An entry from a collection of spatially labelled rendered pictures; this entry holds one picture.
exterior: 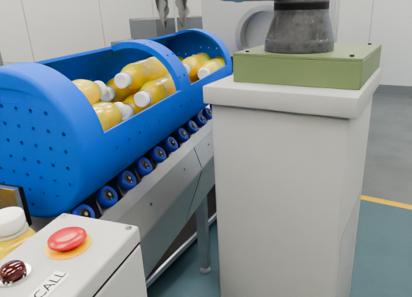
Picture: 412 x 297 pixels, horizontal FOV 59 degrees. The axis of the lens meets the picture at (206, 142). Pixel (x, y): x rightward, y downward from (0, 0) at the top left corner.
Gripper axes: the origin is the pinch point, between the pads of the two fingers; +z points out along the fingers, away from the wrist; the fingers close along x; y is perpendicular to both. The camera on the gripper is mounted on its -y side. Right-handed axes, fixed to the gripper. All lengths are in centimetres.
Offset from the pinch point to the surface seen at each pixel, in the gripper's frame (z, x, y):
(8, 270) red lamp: 15, -27, -94
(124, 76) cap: 10.5, -1.6, -33.8
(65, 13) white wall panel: -3, 280, 282
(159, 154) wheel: 29.5, -10.7, -36.8
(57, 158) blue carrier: 17, -9, -68
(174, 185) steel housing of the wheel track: 39, -13, -34
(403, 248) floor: 127, -92, 80
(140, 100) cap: 16.5, -5.2, -33.5
